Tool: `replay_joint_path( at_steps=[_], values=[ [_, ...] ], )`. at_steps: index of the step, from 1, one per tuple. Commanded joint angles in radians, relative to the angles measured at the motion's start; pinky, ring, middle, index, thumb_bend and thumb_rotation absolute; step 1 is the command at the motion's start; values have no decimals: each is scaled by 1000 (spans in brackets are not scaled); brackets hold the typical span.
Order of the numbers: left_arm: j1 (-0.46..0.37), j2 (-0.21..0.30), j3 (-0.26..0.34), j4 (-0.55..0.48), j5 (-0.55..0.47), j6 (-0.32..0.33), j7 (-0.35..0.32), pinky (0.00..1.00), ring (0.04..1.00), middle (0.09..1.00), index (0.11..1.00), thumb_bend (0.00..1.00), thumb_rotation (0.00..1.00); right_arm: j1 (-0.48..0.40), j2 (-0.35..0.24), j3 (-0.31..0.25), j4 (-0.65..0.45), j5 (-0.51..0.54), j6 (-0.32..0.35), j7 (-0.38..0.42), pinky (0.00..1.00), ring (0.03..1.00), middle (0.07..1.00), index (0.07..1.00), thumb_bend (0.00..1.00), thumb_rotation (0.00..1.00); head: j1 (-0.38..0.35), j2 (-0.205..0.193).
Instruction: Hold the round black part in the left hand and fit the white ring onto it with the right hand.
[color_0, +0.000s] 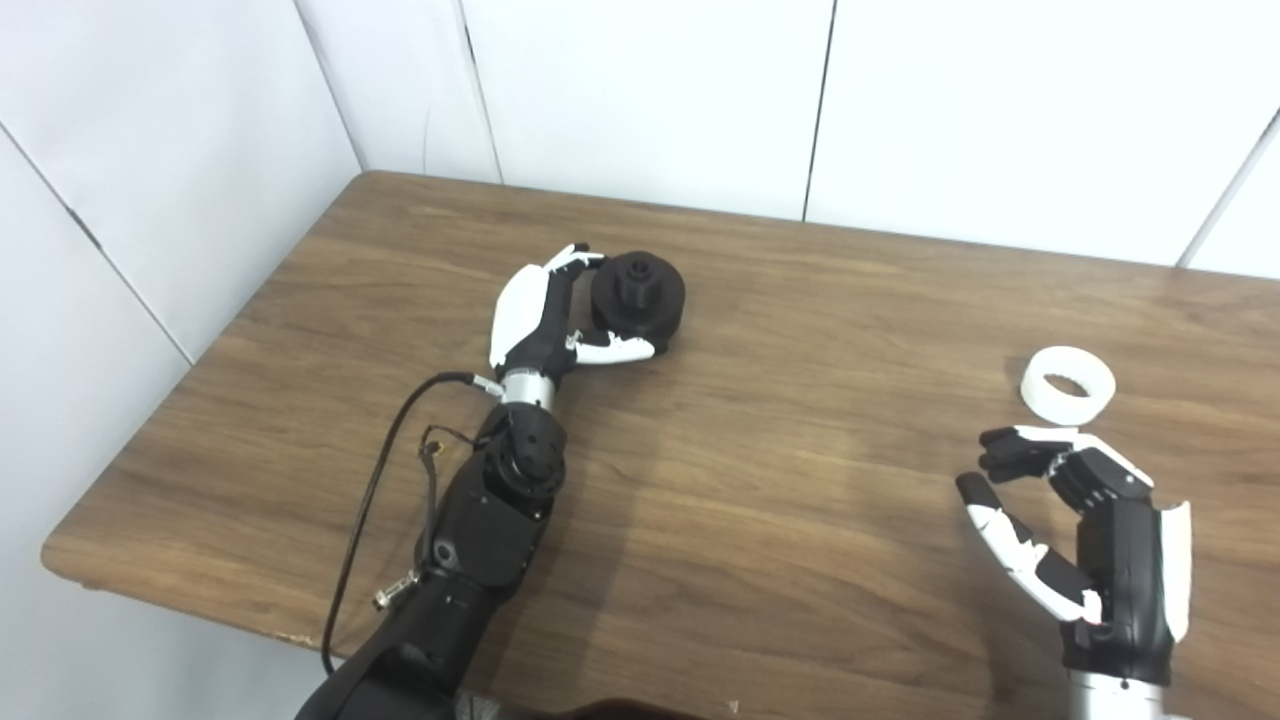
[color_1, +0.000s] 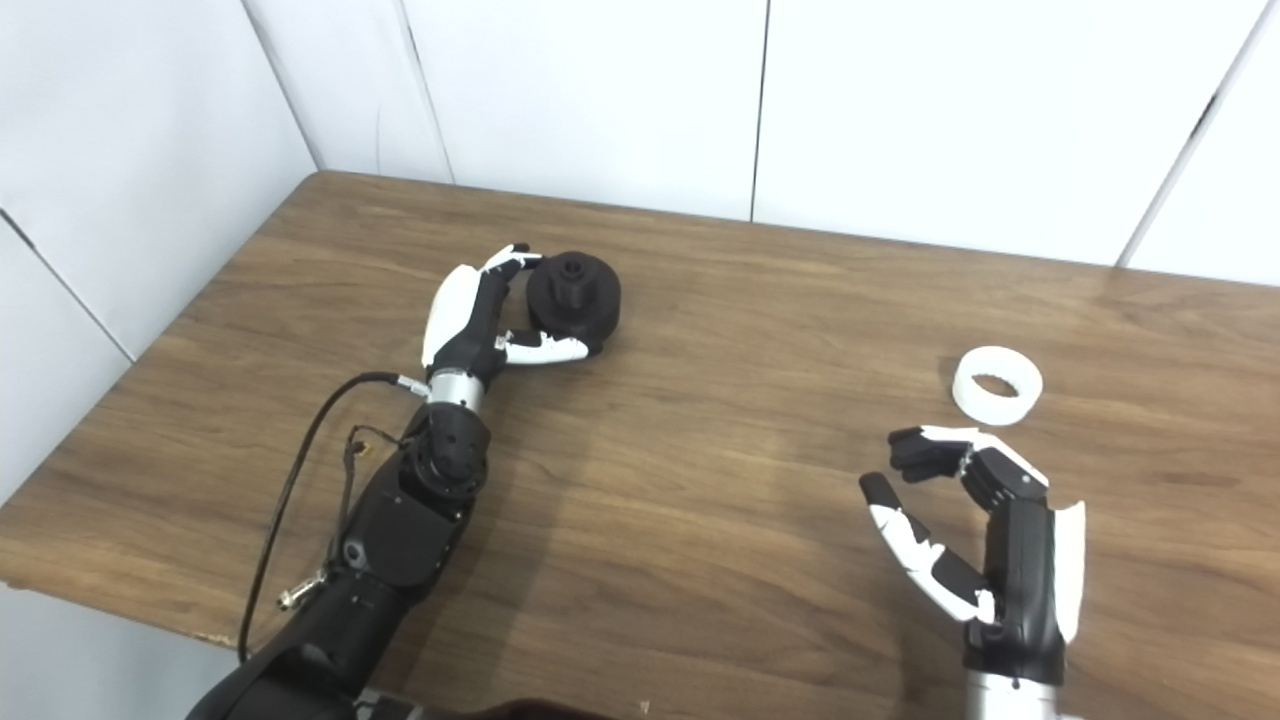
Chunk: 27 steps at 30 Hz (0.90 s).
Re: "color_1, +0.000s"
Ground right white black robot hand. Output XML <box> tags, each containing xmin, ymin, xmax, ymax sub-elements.
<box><xmin>860</xmin><ymin>425</ymin><xmax>1087</xmax><ymax>686</ymax></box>

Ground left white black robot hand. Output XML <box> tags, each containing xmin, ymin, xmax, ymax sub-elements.
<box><xmin>421</xmin><ymin>243</ymin><xmax>604</xmax><ymax>386</ymax></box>

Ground round black plastic part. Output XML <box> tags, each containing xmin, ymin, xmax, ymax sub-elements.
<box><xmin>527</xmin><ymin>252</ymin><xmax>623</xmax><ymax>351</ymax></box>

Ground white toothed ring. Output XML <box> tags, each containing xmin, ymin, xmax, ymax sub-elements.
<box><xmin>952</xmin><ymin>346</ymin><xmax>1044</xmax><ymax>427</ymax></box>

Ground dark robot torso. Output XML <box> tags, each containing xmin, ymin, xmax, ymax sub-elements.
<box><xmin>355</xmin><ymin>688</ymin><xmax>616</xmax><ymax>720</ymax></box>

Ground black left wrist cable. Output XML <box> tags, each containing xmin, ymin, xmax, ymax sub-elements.
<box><xmin>238</xmin><ymin>372</ymin><xmax>431</xmax><ymax>663</ymax></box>

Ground thin left arm wires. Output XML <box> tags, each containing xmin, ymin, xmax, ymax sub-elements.
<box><xmin>278</xmin><ymin>425</ymin><xmax>406</xmax><ymax>611</ymax></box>

